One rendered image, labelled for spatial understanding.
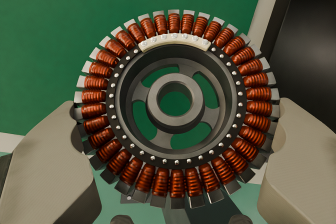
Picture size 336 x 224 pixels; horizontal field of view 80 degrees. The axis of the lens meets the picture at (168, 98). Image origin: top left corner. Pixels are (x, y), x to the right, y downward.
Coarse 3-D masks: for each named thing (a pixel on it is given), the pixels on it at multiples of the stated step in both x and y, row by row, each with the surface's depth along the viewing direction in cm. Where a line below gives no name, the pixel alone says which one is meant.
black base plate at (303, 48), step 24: (288, 0) 19; (312, 0) 20; (288, 24) 20; (312, 24) 20; (264, 48) 21; (288, 48) 20; (312, 48) 21; (288, 72) 21; (312, 72) 22; (288, 96) 22; (312, 96) 22
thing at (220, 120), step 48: (96, 48) 12; (144, 48) 11; (192, 48) 12; (240, 48) 12; (96, 96) 11; (144, 96) 13; (192, 96) 12; (240, 96) 11; (96, 144) 10; (144, 144) 11; (240, 144) 10; (144, 192) 10; (192, 192) 9
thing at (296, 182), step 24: (288, 120) 9; (312, 120) 9; (288, 144) 8; (312, 144) 8; (288, 168) 7; (312, 168) 7; (264, 192) 6; (288, 192) 6; (312, 192) 6; (264, 216) 7; (288, 216) 6; (312, 216) 5
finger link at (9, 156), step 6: (0, 156) 8; (6, 156) 8; (0, 162) 7; (6, 162) 7; (0, 168) 7; (6, 168) 7; (0, 174) 7; (6, 174) 7; (0, 180) 7; (0, 186) 6; (0, 192) 6
